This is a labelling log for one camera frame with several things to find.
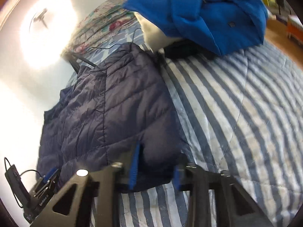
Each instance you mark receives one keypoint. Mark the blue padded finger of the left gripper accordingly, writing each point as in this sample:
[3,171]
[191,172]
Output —
[50,174]

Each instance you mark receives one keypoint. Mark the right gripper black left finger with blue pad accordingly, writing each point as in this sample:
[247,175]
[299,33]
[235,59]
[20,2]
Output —
[127,176]

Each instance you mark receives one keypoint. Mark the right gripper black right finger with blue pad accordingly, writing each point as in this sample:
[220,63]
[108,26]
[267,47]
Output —
[180,179]

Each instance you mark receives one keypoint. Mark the navy quilted puffer jacket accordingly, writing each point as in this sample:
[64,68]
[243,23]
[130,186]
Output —
[121,103]

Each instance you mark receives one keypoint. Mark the blue white striped quilt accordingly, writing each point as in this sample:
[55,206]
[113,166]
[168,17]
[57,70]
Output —
[243,113]

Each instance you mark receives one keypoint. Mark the blue plaid pillow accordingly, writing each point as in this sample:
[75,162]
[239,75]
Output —
[131,34]

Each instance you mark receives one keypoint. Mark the bright blue fleece garment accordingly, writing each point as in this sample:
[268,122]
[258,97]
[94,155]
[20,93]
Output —
[219,26]

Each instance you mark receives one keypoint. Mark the folded floral fuzzy blanket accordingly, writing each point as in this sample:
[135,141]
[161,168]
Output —
[100,26]

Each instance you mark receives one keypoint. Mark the ring light on tripod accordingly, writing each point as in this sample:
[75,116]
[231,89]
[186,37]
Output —
[45,32]

